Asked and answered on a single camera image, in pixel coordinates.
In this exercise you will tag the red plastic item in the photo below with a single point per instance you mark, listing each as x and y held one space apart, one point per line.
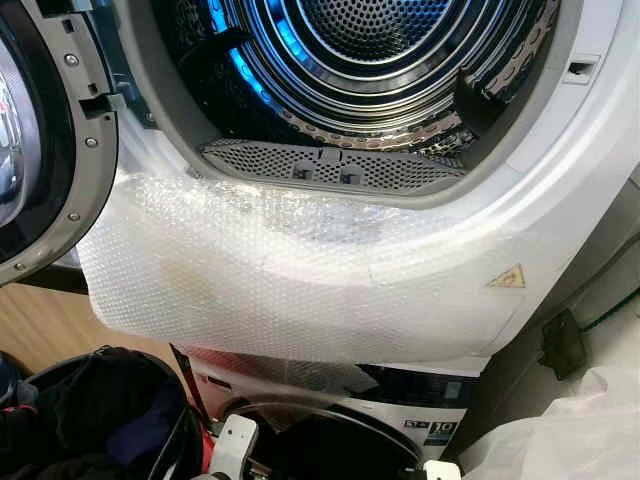
207 450

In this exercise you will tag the grey round dryer door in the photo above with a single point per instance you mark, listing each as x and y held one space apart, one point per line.
90 170

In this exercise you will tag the white plastic bag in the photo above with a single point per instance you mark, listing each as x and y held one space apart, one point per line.
580 430

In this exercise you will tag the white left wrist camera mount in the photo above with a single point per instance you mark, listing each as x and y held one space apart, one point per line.
232 445

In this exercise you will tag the black clothes pile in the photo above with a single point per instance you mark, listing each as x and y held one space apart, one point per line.
80 410

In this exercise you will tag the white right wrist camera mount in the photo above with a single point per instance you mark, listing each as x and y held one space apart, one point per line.
442 471

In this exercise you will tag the clear bubble wrap sheet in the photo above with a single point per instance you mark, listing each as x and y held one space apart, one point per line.
280 290

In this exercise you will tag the grey mesh lint filter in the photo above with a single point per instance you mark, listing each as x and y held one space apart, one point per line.
400 172

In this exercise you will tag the dark blue garment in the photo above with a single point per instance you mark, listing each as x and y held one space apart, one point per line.
150 432

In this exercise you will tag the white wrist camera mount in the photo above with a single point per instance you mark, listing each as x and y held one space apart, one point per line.
442 471
232 445

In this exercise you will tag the silver washing machine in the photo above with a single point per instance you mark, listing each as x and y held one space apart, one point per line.
385 410

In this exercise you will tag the black laundry basket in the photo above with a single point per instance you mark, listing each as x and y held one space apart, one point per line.
191 420

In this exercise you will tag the stainless steel dryer drum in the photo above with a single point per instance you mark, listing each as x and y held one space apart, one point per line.
400 60

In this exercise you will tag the yellow triangular warning sticker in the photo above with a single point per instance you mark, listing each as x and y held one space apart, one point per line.
510 279

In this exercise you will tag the white tumble dryer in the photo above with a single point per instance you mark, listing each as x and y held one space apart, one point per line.
560 150

